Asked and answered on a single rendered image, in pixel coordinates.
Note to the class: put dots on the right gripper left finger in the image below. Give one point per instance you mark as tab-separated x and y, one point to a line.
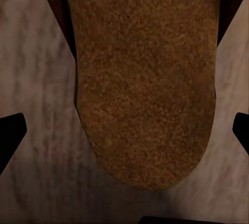
12	131

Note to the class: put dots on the sandal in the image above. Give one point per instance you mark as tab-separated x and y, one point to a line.
145	82

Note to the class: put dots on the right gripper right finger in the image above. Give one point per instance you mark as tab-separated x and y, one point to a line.
241	129

